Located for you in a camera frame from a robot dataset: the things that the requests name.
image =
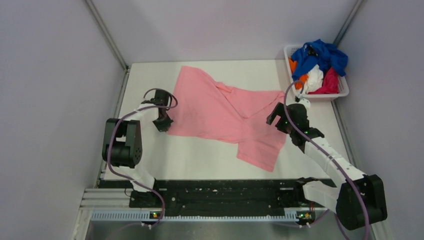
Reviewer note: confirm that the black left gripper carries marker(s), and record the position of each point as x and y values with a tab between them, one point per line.
165	126

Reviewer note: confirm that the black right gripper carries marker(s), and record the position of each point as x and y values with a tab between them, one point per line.
278	110

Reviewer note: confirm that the pink t-shirt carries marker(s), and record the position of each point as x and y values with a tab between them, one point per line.
212	110

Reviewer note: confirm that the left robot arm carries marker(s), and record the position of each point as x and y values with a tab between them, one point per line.
122	148

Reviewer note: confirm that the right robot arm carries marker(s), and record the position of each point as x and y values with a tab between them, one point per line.
357	199

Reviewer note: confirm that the white t-shirt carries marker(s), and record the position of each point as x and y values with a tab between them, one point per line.
314	80

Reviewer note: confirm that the magenta t-shirt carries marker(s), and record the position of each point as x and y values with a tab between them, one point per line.
330	84

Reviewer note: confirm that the white plastic laundry basket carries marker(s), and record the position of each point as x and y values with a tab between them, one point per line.
343	89

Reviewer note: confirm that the blue t-shirt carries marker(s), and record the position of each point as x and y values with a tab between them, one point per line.
321	54

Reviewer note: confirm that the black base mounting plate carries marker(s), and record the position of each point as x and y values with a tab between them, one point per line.
219	198

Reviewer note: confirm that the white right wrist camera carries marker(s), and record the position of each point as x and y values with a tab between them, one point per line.
303	101

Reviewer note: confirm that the aluminium front rail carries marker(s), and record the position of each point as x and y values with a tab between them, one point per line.
113	205

